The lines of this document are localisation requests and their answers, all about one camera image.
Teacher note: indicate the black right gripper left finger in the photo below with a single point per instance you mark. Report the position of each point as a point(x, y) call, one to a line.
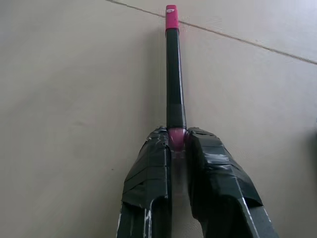
point(146, 173)

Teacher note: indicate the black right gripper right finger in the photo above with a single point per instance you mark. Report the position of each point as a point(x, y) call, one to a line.
point(218, 178)

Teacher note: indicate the black pen with pink cap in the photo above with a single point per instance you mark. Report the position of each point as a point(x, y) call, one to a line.
point(175, 74)

